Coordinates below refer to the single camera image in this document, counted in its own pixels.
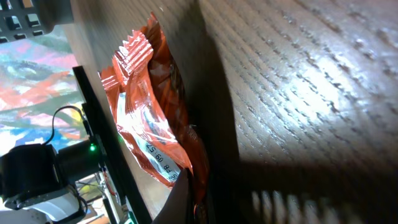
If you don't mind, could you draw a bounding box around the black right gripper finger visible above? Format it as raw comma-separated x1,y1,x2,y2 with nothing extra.
152,169,194,224

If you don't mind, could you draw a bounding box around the orange chocolate bar wrapper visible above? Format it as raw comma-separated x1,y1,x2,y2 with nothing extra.
100,14,210,210

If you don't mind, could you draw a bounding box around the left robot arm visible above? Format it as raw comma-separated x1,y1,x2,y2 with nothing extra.
1,140,101,223

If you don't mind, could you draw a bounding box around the grey plastic basket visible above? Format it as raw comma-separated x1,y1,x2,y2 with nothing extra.
1,0,74,44

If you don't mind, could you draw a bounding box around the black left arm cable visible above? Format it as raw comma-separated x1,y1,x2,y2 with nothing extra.
42,105,91,147

